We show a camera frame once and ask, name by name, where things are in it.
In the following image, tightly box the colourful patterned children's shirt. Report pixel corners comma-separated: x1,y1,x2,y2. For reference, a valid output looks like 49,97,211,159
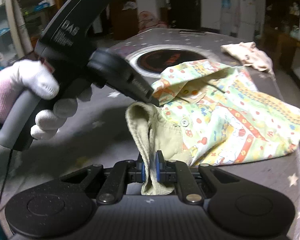
126,60,300,195

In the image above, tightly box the white-gloved left hand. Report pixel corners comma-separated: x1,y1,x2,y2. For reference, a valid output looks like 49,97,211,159
0,60,92,140

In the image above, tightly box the grey star-patterned table mat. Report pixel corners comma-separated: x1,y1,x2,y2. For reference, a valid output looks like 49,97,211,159
0,29,300,239

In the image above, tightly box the round black induction cooktop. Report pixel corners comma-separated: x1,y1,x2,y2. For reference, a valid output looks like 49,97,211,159
125,44,219,79

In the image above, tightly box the pink floral cushion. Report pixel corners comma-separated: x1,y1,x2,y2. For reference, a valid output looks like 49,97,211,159
138,11,167,34

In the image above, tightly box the cream garment with number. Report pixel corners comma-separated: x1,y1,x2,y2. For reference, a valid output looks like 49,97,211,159
221,42,273,73

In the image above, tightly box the water dispenser with blue bottle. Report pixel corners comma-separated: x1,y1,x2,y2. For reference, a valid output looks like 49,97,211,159
220,0,232,36

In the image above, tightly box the white refrigerator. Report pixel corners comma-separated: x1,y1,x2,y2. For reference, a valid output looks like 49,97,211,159
237,0,256,41

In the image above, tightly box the dark wooden side table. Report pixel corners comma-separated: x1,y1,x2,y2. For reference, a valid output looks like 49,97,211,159
260,27,300,89

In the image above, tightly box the dark wooden shelf cabinet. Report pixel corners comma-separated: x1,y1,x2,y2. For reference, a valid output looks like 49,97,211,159
264,0,300,34

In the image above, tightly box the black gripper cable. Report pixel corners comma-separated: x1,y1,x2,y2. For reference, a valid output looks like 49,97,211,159
0,147,15,215

